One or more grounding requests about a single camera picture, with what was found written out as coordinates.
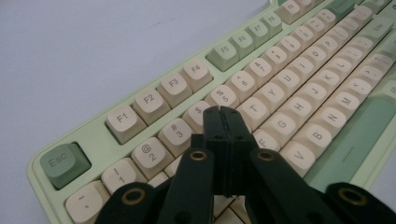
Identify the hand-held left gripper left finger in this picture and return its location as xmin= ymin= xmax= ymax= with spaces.
xmin=203 ymin=105 xmax=231 ymax=198

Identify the green and cream keyboard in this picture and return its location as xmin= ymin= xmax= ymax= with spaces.
xmin=27 ymin=0 xmax=396 ymax=224

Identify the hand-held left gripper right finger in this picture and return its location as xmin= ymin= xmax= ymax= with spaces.
xmin=219 ymin=105 xmax=260 ymax=198

